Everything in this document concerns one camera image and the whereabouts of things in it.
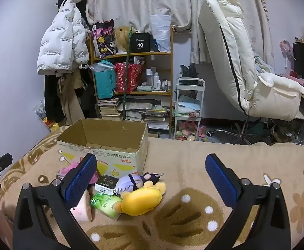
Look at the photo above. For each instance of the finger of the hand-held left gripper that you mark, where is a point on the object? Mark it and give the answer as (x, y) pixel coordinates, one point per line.
(2, 162)

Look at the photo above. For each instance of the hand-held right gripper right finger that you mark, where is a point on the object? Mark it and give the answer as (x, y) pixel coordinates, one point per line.
(221, 179)

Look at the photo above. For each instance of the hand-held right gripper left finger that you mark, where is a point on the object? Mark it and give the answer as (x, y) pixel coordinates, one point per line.
(80, 179)

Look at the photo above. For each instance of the pink plush toy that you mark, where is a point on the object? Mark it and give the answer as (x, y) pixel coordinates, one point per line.
(70, 168)

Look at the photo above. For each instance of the black tissue pack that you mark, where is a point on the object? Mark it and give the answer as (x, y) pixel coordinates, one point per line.
(106, 183)

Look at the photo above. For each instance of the printed cardboard box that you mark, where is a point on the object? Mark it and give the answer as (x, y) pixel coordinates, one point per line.
(120, 158)

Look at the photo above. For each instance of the white-haired plush doll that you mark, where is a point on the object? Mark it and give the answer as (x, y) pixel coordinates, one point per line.
(131, 182)

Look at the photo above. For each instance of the yellow plush toy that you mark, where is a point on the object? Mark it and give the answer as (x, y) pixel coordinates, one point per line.
(138, 200)

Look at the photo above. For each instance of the cream plush toy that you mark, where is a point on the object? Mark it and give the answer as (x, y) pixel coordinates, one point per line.
(83, 211)

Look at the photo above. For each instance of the green tissue pack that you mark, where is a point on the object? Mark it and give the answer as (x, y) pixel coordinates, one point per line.
(105, 203)

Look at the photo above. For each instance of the pile of pink toys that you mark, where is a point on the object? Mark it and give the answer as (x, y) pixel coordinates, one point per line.
(188, 132)

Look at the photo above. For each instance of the crumpled plastic bag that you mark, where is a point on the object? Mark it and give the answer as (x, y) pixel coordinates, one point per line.
(40, 112)

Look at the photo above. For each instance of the beige hanging coat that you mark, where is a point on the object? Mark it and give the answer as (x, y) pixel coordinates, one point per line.
(69, 99)

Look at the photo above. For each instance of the black hanging garment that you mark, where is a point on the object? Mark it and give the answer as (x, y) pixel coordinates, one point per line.
(53, 96)

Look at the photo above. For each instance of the light blue folded cloth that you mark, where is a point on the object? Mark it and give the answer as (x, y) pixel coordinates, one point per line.
(188, 104)

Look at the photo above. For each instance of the white rolling cart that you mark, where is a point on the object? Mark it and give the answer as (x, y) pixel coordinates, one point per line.
(201, 99)

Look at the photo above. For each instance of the stack of books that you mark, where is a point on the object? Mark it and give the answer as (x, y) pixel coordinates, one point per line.
(141, 114)

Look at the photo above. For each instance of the teal bag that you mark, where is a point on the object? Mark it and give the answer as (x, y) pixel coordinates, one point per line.
(105, 80)

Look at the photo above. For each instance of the green pole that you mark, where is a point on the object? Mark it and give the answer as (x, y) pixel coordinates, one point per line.
(126, 83)

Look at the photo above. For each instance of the red gift bag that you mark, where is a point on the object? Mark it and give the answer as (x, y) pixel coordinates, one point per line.
(128, 78)

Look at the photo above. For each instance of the group of toiletry bottles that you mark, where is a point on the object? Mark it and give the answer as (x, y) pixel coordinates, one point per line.
(157, 80)

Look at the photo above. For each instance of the cream padded chair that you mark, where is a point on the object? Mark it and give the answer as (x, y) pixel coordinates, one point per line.
(227, 57)

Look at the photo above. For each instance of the white puffer jacket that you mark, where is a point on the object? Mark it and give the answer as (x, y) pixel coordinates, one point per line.
(60, 36)

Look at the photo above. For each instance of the wooden shelf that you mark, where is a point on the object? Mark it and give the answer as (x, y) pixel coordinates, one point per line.
(141, 54)

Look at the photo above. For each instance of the black pink printed bag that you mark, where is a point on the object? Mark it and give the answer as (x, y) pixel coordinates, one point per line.
(103, 39)

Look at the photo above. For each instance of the pink desk fan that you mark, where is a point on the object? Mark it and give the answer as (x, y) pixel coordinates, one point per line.
(287, 49)

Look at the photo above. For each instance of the blonde wig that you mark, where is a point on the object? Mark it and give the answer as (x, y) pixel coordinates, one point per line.
(122, 39)

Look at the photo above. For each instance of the black box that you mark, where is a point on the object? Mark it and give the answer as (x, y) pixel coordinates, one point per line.
(140, 43)

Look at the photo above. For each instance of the clear plastic bag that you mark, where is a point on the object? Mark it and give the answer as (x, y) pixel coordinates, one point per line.
(161, 31)

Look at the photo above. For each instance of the floral curtain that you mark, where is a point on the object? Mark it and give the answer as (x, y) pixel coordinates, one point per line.
(146, 0)

